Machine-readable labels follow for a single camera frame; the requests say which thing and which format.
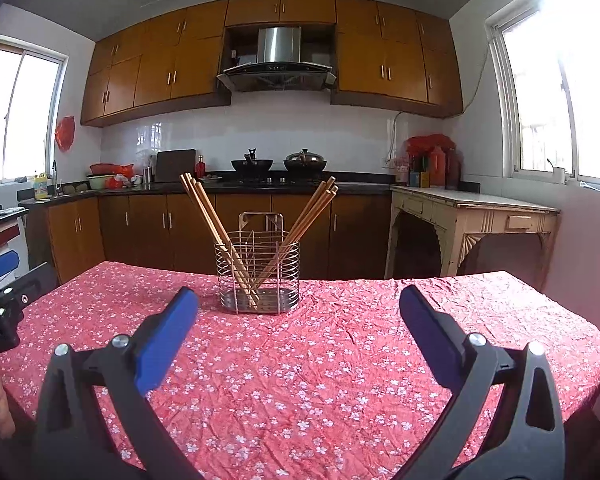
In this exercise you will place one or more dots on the brown kitchen cabinets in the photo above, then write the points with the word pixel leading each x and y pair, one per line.
pixel 166 231
pixel 358 52

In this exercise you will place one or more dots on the dark cutting board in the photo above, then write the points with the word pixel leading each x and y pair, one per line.
pixel 171 164

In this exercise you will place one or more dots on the brown upper kitchen cabinets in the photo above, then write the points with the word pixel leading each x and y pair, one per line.
pixel 358 52

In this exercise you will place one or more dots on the yellow detergent bottle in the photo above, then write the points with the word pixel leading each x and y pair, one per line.
pixel 40 186

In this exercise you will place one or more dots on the red bag on counter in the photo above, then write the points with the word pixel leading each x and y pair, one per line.
pixel 422 145

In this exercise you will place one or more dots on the cream wooden side table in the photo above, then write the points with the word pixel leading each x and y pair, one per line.
pixel 462 219

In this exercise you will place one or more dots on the orange thermos bottle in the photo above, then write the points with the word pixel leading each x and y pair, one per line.
pixel 437 168

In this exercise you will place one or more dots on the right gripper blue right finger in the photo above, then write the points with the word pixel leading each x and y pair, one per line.
pixel 526 438

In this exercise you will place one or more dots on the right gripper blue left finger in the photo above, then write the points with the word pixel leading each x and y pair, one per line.
pixel 72 439

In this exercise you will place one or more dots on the brown lower kitchen cabinets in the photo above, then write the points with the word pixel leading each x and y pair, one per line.
pixel 166 231

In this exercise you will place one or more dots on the red floral tablecloth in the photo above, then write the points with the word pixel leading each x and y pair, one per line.
pixel 336 388

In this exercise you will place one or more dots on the chopstick in holder leaning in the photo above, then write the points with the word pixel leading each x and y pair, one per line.
pixel 305 232
pixel 222 239

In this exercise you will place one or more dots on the small red bottle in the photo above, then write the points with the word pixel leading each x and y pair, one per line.
pixel 200 168

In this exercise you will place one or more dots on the flower decorated white cabinet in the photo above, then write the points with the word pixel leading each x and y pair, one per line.
pixel 12 237

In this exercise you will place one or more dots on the wire metal utensil holder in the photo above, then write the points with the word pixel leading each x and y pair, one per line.
pixel 242 254

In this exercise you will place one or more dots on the chopstick in holder leaning right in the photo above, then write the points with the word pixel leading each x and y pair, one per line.
pixel 305 232

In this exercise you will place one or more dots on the black wok left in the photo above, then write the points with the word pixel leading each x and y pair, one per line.
pixel 251 167

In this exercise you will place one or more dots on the steel range hood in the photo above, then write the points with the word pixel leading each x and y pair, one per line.
pixel 278 58

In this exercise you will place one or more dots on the white cup on windowsill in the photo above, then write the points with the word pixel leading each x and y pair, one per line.
pixel 558 174

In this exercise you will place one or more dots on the red plastic basin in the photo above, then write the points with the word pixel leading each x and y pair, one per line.
pixel 106 168

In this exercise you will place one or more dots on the red plastic bag on wall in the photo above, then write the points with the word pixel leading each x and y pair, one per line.
pixel 64 133

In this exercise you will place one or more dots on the chopstick in holder leaning left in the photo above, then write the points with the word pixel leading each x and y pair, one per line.
pixel 222 239

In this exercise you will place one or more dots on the black lidded pot right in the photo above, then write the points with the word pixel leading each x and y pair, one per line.
pixel 304 164

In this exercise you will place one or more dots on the light wooden chopstick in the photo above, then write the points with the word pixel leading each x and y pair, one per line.
pixel 217 239
pixel 307 229

